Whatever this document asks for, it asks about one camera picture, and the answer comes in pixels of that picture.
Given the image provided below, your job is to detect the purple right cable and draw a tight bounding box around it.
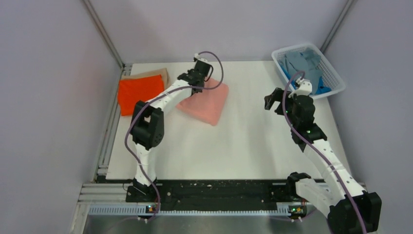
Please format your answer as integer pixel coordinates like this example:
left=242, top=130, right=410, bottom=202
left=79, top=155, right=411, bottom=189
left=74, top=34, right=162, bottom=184
left=282, top=71, right=369, bottom=234

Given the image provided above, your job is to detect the grey t shirt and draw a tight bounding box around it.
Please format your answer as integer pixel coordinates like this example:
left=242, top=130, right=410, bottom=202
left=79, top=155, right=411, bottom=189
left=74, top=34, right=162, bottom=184
left=279, top=48, right=323, bottom=95

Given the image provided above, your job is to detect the aluminium frame post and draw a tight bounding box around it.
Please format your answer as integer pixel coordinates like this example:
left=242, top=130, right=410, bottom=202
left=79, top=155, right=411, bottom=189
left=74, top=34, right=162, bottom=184
left=320, top=0, right=357, bottom=53
left=81, top=0, right=125, bottom=69

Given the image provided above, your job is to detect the white plastic basket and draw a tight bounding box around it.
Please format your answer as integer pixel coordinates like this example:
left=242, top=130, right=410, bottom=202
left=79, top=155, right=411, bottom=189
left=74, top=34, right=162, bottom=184
left=271, top=43, right=345, bottom=99

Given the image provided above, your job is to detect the blue t shirt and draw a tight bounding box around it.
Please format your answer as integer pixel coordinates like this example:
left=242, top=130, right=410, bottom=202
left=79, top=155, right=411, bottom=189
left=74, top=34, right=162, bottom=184
left=280, top=63, right=332, bottom=96

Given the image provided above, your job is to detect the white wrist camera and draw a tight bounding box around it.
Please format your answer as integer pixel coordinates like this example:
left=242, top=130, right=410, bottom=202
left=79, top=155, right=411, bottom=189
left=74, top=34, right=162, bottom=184
left=193, top=56, right=208, bottom=63
left=288, top=79, right=313, bottom=98

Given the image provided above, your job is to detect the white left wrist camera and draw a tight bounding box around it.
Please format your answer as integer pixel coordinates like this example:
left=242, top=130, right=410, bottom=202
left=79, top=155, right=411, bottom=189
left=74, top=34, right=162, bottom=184
left=193, top=56, right=208, bottom=63

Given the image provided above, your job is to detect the pink t shirt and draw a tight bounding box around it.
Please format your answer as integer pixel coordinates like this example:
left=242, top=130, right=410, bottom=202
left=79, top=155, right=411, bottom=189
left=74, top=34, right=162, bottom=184
left=176, top=78, right=229, bottom=126

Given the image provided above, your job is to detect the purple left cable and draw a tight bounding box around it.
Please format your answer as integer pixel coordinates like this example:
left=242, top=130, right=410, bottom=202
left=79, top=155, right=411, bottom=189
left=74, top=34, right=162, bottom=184
left=124, top=51, right=225, bottom=223

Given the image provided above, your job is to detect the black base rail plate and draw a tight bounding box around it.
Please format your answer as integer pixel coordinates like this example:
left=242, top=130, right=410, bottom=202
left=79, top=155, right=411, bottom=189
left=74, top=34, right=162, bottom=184
left=126, top=179, right=309, bottom=215

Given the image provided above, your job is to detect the left aluminium frame post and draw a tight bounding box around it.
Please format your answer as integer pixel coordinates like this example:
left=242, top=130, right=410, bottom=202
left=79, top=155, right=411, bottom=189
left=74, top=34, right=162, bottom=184
left=81, top=0, right=125, bottom=69

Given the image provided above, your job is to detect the beige folded t shirt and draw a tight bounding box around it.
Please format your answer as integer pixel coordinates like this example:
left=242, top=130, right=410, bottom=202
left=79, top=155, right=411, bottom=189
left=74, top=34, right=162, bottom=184
left=121, top=68, right=171, bottom=89

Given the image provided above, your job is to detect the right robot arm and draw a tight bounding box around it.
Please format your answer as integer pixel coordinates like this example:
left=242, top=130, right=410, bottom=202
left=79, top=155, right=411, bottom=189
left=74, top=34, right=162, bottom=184
left=264, top=88, right=382, bottom=234

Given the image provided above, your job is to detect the right aluminium frame post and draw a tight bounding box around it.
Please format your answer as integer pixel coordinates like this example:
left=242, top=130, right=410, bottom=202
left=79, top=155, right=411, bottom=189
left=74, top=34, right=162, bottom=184
left=320, top=0, right=357, bottom=53

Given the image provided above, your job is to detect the orange folded t shirt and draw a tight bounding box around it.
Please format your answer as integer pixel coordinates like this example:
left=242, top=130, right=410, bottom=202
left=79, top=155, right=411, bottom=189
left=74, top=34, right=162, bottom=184
left=117, top=75, right=165, bottom=116

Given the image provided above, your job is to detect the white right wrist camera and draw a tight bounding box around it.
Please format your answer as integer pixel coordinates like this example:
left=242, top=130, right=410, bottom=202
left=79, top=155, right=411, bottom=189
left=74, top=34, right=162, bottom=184
left=288, top=79, right=313, bottom=98

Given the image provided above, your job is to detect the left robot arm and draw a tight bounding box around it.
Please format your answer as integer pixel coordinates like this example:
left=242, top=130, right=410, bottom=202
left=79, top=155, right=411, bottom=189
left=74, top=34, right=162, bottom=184
left=127, top=59, right=213, bottom=202

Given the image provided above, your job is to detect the purple cable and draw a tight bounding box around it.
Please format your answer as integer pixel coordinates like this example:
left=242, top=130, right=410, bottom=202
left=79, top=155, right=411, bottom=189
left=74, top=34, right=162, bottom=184
left=282, top=71, right=369, bottom=234
left=124, top=51, right=225, bottom=223

